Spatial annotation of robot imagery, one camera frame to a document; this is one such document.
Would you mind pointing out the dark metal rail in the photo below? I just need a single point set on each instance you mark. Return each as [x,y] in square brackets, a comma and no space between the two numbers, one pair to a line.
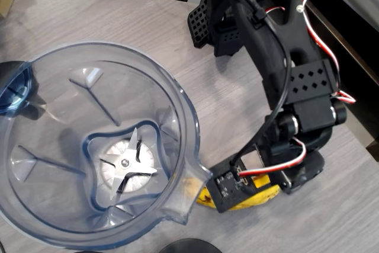
[355,54]

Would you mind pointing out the spotted yellow banana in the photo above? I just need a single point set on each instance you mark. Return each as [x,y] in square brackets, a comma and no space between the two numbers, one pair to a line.
[207,198]

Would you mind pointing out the steel blender blade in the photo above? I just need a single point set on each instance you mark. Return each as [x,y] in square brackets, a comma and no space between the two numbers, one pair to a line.
[125,163]

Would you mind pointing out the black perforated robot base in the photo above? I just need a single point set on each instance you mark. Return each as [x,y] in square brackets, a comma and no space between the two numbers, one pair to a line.
[199,23]

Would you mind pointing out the dark brown block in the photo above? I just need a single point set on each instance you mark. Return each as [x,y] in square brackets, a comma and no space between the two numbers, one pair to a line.
[373,149]

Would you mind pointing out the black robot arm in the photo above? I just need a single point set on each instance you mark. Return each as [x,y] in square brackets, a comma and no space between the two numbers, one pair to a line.
[266,45]

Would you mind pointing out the black round lid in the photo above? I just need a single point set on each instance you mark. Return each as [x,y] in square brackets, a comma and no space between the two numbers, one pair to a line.
[191,247]

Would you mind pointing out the clear plastic blender jar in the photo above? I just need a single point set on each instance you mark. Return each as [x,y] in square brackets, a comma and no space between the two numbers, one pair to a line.
[59,193]

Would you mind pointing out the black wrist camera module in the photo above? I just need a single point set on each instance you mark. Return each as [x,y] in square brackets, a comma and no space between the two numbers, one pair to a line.
[226,186]

